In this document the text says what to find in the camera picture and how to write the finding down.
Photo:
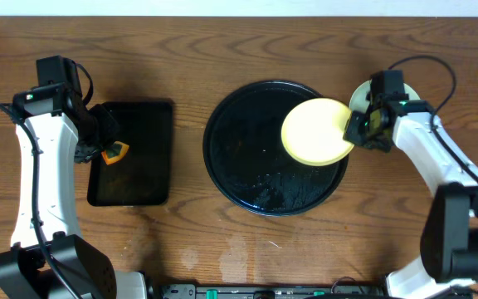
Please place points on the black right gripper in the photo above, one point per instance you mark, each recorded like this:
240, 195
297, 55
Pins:
350, 134

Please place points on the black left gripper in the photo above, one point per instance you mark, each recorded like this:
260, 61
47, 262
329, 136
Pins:
99, 141

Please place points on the orange green sponge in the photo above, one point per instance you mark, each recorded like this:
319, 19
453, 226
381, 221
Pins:
115, 153

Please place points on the light green plate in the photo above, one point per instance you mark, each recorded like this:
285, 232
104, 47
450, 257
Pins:
359, 97

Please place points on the yellow plate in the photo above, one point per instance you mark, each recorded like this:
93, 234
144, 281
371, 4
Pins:
313, 132

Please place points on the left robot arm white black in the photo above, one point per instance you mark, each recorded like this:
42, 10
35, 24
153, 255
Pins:
48, 257

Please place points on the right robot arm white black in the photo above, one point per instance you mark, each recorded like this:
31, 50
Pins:
449, 243

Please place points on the black rectangular tray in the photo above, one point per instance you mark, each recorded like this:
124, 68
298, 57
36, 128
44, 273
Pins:
142, 176

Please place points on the black round tray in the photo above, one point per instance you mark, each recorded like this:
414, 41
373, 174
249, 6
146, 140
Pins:
245, 157

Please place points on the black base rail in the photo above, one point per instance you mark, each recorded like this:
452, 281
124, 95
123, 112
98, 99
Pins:
190, 291

